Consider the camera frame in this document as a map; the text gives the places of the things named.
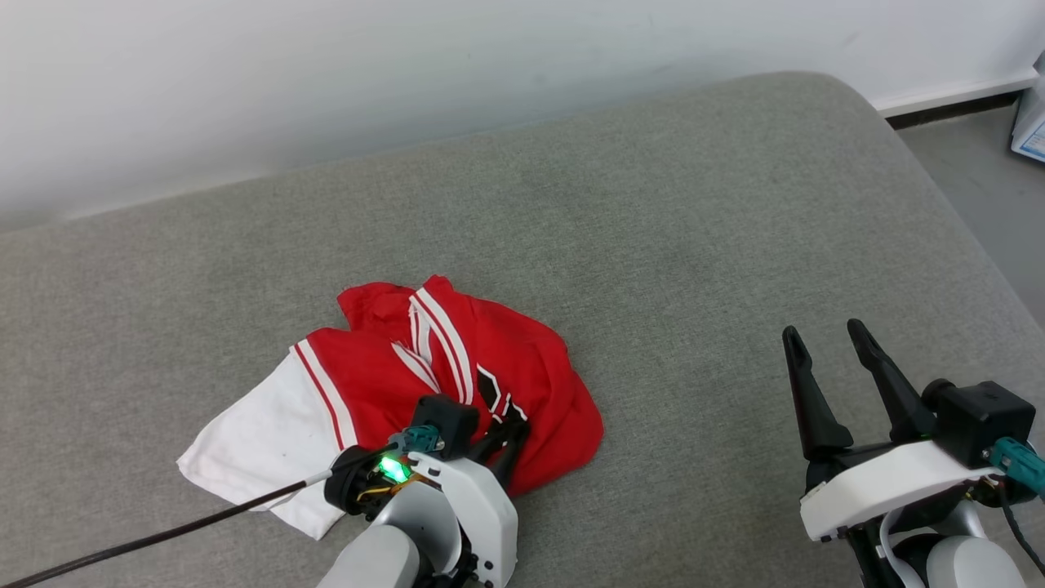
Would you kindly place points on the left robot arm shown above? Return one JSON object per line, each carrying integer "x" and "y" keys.
{"x": 384, "y": 551}

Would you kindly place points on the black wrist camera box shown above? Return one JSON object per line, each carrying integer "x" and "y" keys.
{"x": 984, "y": 420}
{"x": 445, "y": 420}

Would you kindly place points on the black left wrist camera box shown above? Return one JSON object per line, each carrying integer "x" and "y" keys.
{"x": 445, "y": 420}

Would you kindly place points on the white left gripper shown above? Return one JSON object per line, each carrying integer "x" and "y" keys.
{"x": 482, "y": 506}

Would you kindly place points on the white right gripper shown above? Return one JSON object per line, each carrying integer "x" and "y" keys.
{"x": 882, "y": 486}

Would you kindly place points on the red and white jersey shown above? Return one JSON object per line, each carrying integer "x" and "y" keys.
{"x": 506, "y": 359}

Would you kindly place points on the white and blue box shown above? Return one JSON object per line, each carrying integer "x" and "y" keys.
{"x": 1030, "y": 122}

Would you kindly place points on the grey fabric sofa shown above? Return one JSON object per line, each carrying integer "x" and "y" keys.
{"x": 669, "y": 245}

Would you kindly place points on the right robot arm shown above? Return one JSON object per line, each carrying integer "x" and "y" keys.
{"x": 963, "y": 559}

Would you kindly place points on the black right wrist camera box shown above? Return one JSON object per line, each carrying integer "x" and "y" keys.
{"x": 984, "y": 420}

